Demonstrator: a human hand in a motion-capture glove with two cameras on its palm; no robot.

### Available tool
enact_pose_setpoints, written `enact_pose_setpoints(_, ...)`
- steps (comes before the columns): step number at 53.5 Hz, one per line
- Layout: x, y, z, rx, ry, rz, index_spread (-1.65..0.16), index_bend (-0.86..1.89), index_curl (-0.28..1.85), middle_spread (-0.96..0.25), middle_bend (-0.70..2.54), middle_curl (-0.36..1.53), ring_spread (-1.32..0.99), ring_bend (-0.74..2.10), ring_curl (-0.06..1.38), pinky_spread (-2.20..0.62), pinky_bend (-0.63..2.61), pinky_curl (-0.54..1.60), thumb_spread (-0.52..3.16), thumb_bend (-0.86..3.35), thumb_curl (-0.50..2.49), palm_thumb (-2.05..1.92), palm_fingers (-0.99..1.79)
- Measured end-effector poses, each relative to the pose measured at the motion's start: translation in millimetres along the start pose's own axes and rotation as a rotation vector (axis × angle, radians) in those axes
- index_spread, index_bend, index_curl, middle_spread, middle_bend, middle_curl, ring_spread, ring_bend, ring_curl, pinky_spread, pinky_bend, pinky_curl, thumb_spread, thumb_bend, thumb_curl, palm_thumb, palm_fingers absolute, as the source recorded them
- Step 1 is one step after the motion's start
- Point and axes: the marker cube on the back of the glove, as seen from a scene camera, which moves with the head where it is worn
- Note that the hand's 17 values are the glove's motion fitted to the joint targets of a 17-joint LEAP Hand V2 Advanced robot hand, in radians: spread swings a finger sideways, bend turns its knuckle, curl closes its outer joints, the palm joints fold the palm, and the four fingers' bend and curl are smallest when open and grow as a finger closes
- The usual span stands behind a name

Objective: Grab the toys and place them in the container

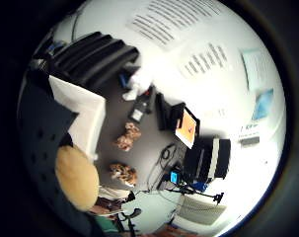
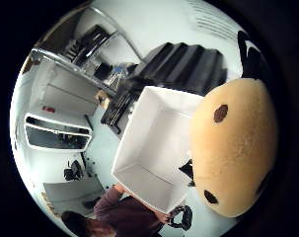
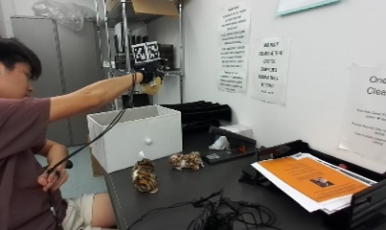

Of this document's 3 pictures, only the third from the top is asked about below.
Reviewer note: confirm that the tan round soft toy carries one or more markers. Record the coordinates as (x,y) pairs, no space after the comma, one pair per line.
(152,87)

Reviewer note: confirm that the black box on shelf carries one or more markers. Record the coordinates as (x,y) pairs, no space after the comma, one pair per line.
(166,57)

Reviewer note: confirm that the white marker cube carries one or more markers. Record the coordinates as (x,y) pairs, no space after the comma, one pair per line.
(145,52)

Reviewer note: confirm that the flat brown cardboard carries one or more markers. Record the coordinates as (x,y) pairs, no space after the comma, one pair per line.
(97,166)

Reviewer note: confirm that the black file organizer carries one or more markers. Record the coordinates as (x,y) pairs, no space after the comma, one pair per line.
(198,113)

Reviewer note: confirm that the the person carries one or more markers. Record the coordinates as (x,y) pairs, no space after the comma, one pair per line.
(13,143)

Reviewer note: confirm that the grey metal cabinet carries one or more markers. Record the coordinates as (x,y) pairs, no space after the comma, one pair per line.
(73,64)

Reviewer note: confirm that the white storage box with knob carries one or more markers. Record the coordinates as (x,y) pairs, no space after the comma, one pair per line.
(137,140)

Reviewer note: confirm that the tiger striped soft toy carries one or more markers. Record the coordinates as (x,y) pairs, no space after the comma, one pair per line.
(144,177)

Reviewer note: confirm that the cardboard box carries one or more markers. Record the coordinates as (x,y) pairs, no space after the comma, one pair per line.
(152,7)

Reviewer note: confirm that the small white box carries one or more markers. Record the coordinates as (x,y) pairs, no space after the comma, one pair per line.
(238,130)

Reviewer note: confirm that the crumpled white paper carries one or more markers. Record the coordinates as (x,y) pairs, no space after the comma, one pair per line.
(220,143)

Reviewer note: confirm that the leopard spotted soft toy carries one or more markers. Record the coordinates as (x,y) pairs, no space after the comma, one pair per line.
(186,160)

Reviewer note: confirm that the clear plastic bag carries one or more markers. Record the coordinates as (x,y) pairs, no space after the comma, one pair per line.
(65,12)

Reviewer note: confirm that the black desk device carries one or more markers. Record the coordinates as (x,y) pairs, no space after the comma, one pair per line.
(232,150)

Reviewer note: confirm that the teal framed board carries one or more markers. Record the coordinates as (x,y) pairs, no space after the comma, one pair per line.
(302,5)

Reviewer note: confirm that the stack of white papers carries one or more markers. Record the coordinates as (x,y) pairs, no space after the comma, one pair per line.
(285,188)

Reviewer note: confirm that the orange paper sheet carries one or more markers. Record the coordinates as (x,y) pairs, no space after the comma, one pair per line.
(312,179)

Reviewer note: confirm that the black paper tray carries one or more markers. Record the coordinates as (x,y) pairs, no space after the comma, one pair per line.
(370,201)

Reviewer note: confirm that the tall white wall notice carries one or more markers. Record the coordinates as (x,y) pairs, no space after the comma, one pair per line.
(233,48)

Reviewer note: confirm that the short white wall notice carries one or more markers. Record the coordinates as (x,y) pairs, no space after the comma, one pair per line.
(269,70)

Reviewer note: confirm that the large white wall notice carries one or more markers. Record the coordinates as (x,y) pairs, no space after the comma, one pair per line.
(370,111)

